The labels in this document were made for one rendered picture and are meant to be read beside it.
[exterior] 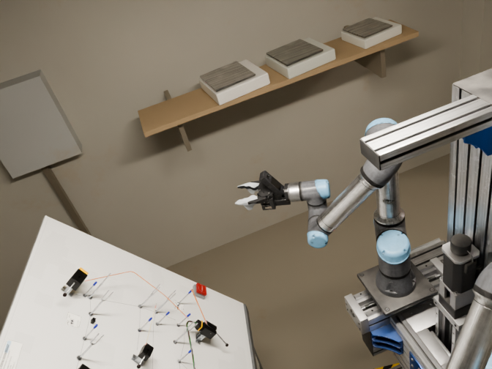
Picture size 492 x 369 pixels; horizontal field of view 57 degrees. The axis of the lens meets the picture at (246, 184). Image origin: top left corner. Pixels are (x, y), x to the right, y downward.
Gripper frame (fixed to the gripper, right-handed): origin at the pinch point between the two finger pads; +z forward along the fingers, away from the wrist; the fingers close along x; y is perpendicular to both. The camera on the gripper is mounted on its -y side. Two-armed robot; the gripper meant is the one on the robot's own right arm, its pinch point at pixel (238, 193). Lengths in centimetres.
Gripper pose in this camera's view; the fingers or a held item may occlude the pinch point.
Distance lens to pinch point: 180.1
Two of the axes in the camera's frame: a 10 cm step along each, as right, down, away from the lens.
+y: 2.5, 6.8, 6.9
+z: -9.6, 1.0, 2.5
